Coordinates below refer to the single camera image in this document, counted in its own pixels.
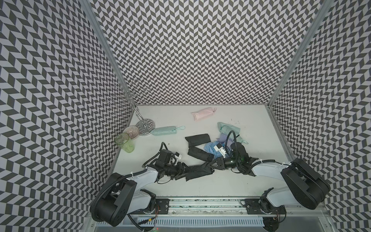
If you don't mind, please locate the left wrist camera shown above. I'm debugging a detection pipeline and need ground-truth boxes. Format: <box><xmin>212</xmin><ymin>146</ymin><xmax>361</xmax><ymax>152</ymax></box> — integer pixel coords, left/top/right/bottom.
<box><xmin>170</xmin><ymin>152</ymin><xmax>182</xmax><ymax>165</ymax></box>

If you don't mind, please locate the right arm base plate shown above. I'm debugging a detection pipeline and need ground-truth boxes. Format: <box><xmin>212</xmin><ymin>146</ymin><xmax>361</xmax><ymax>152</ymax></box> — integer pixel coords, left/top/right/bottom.
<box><xmin>240</xmin><ymin>198</ymin><xmax>287</xmax><ymax>216</ymax></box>

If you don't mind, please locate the blue sleeved umbrella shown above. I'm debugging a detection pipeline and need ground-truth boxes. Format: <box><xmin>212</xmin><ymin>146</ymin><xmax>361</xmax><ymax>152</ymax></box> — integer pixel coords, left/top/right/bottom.
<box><xmin>203</xmin><ymin>141</ymin><xmax>226</xmax><ymax>159</ymax></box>

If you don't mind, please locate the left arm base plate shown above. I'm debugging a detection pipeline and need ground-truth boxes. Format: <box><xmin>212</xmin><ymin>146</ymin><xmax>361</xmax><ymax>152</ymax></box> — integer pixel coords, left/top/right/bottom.
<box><xmin>131</xmin><ymin>198</ymin><xmax>170</xmax><ymax>215</ymax></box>

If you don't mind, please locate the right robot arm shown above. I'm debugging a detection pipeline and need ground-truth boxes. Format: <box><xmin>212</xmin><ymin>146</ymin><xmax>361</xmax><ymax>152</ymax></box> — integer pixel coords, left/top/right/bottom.
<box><xmin>209</xmin><ymin>130</ymin><xmax>331</xmax><ymax>214</ymax></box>

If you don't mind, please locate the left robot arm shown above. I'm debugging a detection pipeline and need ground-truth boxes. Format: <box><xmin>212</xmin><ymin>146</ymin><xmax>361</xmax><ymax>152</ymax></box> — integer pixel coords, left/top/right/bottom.
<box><xmin>90</xmin><ymin>142</ymin><xmax>189</xmax><ymax>227</ymax></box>

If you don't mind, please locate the green drinking glass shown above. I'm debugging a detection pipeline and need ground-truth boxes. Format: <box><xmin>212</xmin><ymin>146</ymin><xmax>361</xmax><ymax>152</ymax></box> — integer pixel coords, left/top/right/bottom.
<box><xmin>114</xmin><ymin>132</ymin><xmax>135</xmax><ymax>153</ymax></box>

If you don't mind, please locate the ribbed glass bowl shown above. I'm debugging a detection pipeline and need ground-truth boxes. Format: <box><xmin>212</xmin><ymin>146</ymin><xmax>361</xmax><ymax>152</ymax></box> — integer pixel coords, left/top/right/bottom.
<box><xmin>123</xmin><ymin>126</ymin><xmax>140</xmax><ymax>140</ymax></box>

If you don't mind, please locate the wire glass rack stand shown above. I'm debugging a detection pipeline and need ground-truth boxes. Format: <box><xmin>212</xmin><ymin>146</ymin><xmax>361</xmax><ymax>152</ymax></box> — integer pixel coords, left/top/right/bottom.
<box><xmin>106</xmin><ymin>81</ymin><xmax>155</xmax><ymax>136</ymax></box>

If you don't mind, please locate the black sleeve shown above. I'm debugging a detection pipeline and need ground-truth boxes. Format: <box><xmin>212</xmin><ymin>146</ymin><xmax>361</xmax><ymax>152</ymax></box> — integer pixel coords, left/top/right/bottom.
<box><xmin>185</xmin><ymin>133</ymin><xmax>211</xmax><ymax>148</ymax></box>

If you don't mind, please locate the mint green sleeved umbrella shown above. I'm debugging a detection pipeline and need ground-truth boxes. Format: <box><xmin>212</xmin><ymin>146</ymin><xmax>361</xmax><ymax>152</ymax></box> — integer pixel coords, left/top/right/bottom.
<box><xmin>217</xmin><ymin>122</ymin><xmax>248</xmax><ymax>144</ymax></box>

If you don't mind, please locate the black sleeved umbrella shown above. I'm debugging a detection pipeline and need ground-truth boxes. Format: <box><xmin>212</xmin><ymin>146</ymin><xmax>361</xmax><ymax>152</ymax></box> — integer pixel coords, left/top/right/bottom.
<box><xmin>188</xmin><ymin>147</ymin><xmax>214</xmax><ymax>162</ymax></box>
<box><xmin>175</xmin><ymin>162</ymin><xmax>214</xmax><ymax>181</ymax></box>

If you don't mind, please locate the mint umbrella at back left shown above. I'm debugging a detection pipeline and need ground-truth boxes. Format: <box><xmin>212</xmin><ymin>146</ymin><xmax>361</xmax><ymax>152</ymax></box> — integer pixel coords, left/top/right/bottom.
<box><xmin>150</xmin><ymin>126</ymin><xmax>185</xmax><ymax>136</ymax></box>

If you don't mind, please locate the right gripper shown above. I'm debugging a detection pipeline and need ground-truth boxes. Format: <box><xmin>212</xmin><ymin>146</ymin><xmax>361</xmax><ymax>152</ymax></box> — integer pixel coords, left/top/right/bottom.
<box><xmin>207</xmin><ymin>156</ymin><xmax>241</xmax><ymax>171</ymax></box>

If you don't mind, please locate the pink sleeved umbrella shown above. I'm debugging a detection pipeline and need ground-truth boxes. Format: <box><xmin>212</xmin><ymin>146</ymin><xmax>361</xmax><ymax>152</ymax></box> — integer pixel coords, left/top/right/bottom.
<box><xmin>191</xmin><ymin>107</ymin><xmax>217</xmax><ymax>121</ymax></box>

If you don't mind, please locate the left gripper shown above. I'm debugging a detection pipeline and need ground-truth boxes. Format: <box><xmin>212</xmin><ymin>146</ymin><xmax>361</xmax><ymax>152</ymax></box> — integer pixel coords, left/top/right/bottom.
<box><xmin>164</xmin><ymin>162</ymin><xmax>193</xmax><ymax>180</ymax></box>

